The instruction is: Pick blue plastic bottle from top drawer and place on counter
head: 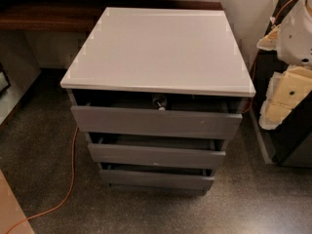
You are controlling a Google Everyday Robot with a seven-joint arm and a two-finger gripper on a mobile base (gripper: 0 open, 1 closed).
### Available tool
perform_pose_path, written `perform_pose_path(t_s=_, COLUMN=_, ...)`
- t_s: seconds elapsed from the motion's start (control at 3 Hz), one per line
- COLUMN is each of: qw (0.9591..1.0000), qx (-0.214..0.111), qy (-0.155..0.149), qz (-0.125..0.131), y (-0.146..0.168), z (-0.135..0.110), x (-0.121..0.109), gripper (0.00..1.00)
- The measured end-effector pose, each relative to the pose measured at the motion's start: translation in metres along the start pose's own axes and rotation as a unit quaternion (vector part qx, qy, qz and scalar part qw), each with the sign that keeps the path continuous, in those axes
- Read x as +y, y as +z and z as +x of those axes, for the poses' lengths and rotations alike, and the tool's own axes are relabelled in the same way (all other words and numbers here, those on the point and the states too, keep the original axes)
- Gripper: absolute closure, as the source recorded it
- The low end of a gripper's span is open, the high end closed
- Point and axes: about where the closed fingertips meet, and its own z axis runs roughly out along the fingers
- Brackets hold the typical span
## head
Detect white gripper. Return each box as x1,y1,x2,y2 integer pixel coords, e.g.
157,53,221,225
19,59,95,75
256,0,312,130

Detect grey top drawer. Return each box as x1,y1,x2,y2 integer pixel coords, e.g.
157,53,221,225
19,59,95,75
71,91,242,139

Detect clear plastic water bottle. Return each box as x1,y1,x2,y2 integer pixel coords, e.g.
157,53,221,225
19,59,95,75
152,94,168,110

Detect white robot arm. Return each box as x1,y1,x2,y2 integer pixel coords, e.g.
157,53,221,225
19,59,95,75
256,0,312,130

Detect grey drawer cabinet white top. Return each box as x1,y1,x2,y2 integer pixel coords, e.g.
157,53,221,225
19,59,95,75
60,7,255,195

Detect grey middle drawer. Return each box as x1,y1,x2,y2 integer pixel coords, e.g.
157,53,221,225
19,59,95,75
88,134,225,170

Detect dark cabinet at right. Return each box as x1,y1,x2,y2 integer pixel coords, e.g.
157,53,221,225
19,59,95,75
257,0,312,168

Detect dark wooden shelf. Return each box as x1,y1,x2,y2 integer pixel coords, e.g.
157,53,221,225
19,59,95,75
0,0,222,32

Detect dark framed object at left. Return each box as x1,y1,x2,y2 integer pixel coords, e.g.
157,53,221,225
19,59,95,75
0,62,11,96

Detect light wooden board corner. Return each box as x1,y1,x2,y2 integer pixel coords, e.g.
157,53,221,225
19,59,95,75
0,171,35,234

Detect orange cable at right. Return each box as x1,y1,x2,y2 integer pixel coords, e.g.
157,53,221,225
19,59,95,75
242,0,310,114

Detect orange floor cable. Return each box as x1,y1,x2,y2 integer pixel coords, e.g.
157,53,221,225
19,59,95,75
4,126,80,234

